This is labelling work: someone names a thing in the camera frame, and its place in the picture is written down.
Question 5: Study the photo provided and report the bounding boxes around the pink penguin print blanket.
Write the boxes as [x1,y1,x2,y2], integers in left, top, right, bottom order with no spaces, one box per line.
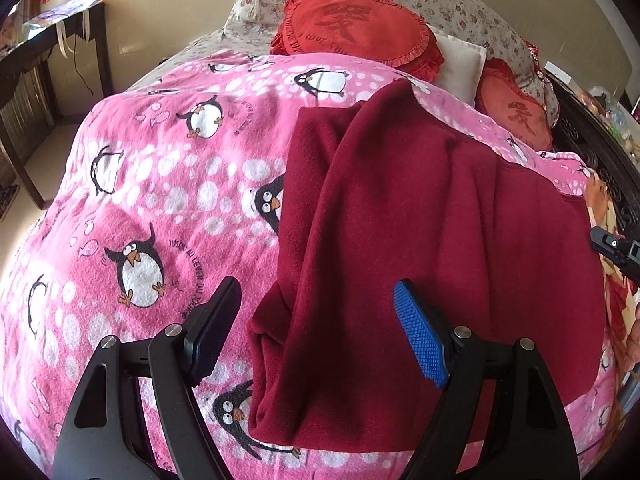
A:
[0,52,626,480]

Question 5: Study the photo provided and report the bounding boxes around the floral bed sheet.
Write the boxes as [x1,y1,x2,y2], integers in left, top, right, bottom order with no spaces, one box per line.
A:
[120,30,261,93]

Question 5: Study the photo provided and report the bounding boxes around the large red heart pillow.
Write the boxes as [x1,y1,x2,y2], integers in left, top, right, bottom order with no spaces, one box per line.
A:
[270,0,446,83]

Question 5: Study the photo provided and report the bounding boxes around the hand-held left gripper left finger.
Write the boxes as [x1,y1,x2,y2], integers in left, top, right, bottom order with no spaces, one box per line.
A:
[51,276,243,480]

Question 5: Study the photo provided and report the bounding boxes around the heap of small household clutter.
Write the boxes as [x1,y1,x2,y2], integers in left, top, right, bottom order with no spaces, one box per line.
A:
[575,85,640,161]

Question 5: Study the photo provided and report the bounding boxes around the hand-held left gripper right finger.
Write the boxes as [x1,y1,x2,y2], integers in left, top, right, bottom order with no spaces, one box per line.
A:
[391,279,582,480]

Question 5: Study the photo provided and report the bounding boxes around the dark wooden desk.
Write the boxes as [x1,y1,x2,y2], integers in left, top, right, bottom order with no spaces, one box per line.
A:
[0,0,113,211]

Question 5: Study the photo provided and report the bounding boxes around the maroon knit sweater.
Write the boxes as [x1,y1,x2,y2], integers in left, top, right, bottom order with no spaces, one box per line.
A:
[247,77,607,453]

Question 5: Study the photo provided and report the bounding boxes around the plain white pillow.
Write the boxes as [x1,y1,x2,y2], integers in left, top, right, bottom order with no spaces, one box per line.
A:
[425,25,488,101]

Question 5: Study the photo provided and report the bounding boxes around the small floral pillow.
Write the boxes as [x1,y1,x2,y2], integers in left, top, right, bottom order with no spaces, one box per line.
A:
[222,0,326,58]

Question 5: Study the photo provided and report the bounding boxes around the thin black cable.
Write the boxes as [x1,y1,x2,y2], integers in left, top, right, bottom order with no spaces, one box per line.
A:
[72,47,96,97]

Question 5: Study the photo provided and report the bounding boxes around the dark carved wooden headboard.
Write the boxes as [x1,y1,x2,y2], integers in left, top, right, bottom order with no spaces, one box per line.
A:
[545,72,640,241]

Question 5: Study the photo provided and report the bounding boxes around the small red heart pillow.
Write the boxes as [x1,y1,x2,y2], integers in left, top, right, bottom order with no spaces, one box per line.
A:
[475,57,556,153]

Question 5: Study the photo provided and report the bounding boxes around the large floral pillow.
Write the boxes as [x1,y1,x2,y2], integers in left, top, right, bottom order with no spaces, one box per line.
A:
[315,0,561,128]

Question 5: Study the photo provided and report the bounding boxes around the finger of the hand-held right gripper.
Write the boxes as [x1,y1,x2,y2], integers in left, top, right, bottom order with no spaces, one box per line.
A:
[590,227,640,278]

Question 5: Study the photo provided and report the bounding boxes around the red cream orange blanket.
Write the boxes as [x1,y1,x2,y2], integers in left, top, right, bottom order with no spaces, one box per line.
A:
[582,172,640,386]

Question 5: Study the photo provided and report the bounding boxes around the patterned floor mat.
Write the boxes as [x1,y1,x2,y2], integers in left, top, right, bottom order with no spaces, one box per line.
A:
[0,184,21,222]

